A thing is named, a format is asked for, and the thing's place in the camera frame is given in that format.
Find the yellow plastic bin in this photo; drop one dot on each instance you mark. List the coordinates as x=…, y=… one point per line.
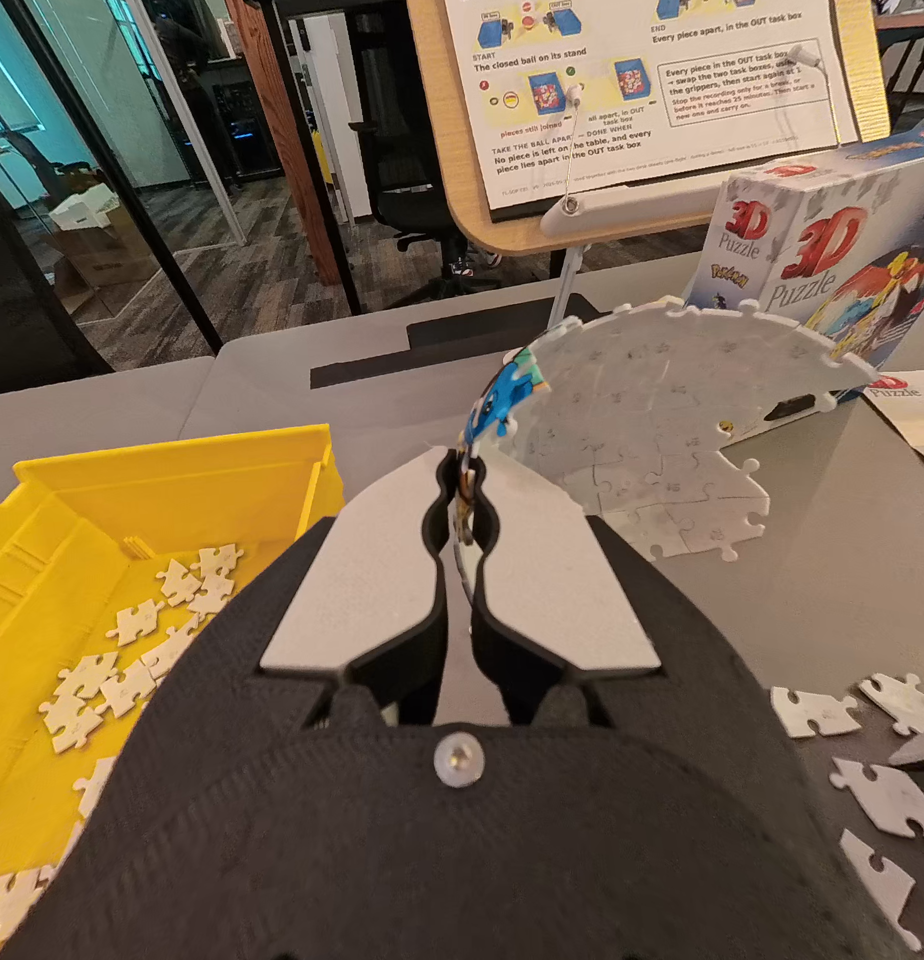
x=207, y=487

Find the folded instruction leaflet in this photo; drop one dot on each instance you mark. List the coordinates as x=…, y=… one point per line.
x=912, y=420

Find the yellow floor sign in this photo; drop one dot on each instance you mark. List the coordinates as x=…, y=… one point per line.
x=325, y=157

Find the cardboard box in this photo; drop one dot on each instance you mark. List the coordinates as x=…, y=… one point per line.
x=109, y=270

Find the printed instruction sheet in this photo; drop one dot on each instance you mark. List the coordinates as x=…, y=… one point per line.
x=657, y=112

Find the wooden board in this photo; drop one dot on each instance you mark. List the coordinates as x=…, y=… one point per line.
x=447, y=150

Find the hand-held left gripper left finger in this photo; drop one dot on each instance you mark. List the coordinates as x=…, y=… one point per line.
x=357, y=600

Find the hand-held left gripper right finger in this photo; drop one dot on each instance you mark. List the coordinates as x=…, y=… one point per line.
x=567, y=600

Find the wooden post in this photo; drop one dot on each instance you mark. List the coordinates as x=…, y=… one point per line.
x=282, y=135

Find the black office chair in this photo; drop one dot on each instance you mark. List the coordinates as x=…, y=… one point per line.
x=409, y=210

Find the white box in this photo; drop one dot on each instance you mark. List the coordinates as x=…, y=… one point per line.
x=83, y=210

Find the partly built puzzle ball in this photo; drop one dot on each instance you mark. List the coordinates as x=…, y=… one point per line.
x=657, y=420

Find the printed puzzle box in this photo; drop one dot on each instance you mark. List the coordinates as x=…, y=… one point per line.
x=807, y=247

